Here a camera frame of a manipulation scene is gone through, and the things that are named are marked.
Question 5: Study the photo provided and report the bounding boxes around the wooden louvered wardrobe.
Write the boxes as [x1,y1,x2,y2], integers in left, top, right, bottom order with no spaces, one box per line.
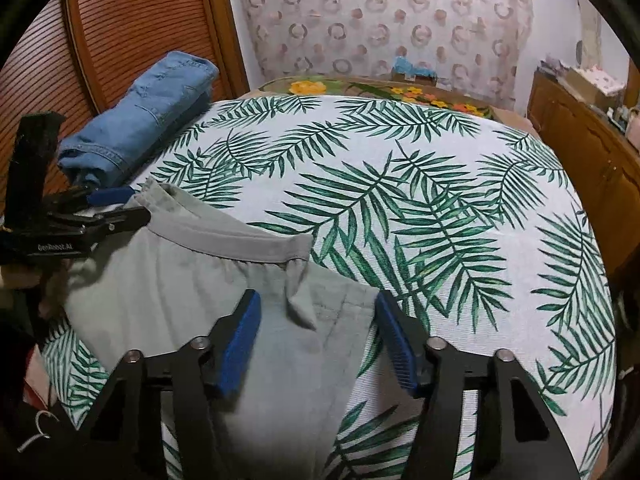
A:
[0,0,251,221]

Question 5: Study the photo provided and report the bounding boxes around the circle patterned curtain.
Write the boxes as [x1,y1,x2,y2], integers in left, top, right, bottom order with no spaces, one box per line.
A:
[235,0,534,111]

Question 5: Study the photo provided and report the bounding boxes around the grey pants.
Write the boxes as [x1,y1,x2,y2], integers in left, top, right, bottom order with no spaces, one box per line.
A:
[62,182,382,480]

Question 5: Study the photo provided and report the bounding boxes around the small blue object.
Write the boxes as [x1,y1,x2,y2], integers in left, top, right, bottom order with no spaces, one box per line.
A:
[392,56,439,86]

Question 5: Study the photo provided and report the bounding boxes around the leaf print bedsheet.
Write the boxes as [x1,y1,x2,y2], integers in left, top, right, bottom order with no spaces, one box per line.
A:
[40,94,617,480]

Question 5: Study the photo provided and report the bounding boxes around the cardboard box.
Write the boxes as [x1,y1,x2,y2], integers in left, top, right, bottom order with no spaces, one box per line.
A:
[564,66,627,107]

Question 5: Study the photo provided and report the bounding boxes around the person's left hand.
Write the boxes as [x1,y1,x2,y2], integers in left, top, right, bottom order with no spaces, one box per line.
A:
[0,264,72,320]

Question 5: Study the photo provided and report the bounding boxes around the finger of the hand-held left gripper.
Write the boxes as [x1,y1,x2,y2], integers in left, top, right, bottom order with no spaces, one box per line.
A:
[52,185,134,211]
[47,206,152,242]

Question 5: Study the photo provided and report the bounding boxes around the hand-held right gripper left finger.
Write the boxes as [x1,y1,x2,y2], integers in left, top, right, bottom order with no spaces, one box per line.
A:
[77,288,264,480]

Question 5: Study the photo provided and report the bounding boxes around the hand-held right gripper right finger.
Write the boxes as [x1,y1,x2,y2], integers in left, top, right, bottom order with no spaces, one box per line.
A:
[374,290,584,480]

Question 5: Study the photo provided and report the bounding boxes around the folded blue jeans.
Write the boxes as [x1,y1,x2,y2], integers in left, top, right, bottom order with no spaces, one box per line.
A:
[57,51,220,189]

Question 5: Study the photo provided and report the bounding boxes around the wooden dresser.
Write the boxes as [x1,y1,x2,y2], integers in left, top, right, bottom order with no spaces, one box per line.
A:
[527,69,640,266]

